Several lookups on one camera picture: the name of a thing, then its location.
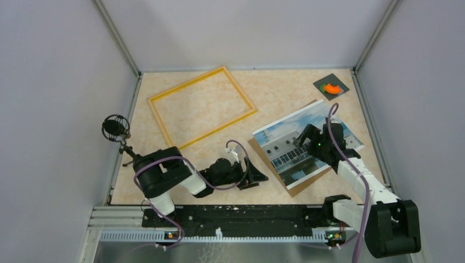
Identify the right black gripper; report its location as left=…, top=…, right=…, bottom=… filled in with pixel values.
left=293, top=123, right=330, bottom=162

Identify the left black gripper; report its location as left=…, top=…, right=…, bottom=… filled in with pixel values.
left=213, top=156, right=268, bottom=190

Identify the building photo print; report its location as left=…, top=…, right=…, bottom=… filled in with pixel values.
left=252, top=99, right=365, bottom=190

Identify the yellow wooden picture frame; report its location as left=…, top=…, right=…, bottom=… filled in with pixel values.
left=148, top=66, right=257, bottom=149

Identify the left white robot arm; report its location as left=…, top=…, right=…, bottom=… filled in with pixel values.
left=126, top=147, right=269, bottom=227

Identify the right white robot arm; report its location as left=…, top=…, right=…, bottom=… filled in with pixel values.
left=294, top=123, right=421, bottom=258

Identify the orange curved block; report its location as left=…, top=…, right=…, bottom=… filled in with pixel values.
left=325, top=83, right=343, bottom=95

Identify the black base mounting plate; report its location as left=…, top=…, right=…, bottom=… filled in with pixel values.
left=141, top=204, right=359, bottom=230

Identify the grey building block plate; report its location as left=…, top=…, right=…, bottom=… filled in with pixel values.
left=313, top=73, right=350, bottom=101

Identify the black microphone on tripod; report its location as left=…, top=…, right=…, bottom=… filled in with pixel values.
left=101, top=114, right=141, bottom=167

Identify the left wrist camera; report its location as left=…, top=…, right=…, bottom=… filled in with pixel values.
left=225, top=145, right=243, bottom=164

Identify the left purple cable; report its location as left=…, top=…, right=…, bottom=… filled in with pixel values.
left=133, top=139, right=251, bottom=250

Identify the aluminium rail with cable duct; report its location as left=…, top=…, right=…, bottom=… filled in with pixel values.
left=87, top=205, right=418, bottom=243

